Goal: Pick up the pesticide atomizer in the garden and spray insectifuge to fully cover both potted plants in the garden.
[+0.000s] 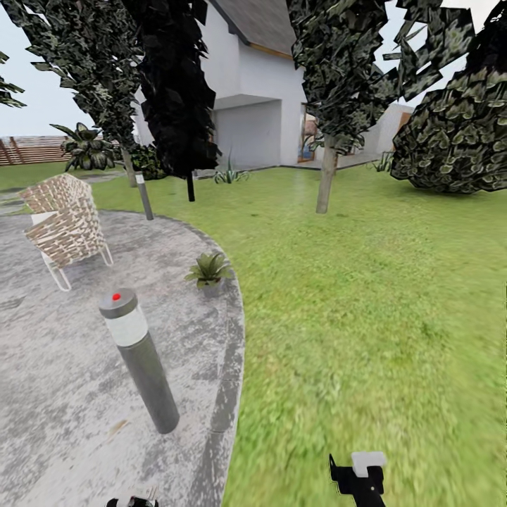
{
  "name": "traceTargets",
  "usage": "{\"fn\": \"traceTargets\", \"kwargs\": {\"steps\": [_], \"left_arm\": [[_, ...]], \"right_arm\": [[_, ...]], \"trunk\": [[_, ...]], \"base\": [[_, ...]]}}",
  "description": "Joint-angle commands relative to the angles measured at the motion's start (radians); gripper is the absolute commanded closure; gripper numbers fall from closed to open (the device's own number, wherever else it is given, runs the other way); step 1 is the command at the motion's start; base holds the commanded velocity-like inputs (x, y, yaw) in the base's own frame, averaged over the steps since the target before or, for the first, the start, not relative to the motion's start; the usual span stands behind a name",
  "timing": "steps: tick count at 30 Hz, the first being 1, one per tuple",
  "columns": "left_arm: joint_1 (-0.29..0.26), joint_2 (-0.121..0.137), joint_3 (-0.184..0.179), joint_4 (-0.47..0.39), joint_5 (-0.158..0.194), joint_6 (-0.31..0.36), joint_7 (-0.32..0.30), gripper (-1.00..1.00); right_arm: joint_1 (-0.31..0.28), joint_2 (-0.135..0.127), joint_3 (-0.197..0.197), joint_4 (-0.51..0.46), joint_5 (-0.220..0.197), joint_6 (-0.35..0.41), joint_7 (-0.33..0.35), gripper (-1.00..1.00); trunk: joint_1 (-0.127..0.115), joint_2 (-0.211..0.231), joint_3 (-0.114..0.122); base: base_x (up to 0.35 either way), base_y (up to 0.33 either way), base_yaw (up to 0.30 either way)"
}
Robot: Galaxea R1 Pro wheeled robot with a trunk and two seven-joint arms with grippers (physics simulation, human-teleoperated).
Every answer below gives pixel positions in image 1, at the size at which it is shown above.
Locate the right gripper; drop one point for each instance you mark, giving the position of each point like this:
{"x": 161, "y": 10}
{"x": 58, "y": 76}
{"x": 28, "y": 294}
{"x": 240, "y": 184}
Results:
{"x": 349, "y": 483}

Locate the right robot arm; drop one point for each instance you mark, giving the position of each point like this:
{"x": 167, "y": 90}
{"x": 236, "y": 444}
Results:
{"x": 364, "y": 479}

